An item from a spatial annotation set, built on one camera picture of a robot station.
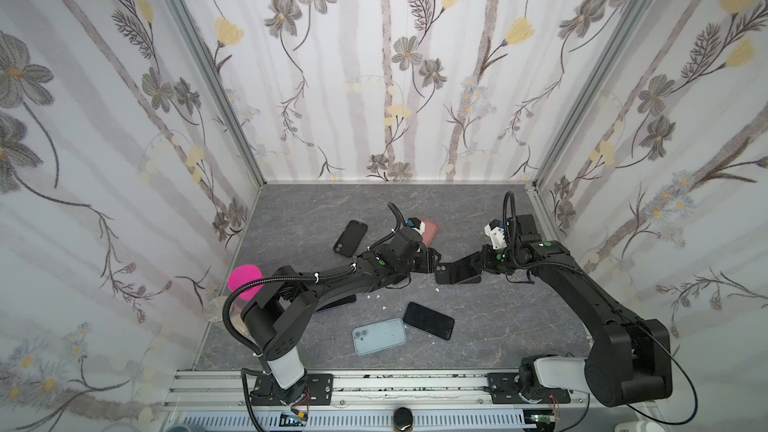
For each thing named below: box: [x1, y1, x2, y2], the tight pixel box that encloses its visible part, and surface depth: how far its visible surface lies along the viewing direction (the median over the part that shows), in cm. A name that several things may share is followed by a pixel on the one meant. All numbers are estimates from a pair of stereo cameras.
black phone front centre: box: [403, 302, 455, 340], surface depth 87 cm
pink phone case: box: [422, 218, 440, 248], surface depth 109 cm
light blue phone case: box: [352, 318, 407, 357], surface depth 85 cm
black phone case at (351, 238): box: [333, 220, 368, 257], surface depth 107 cm
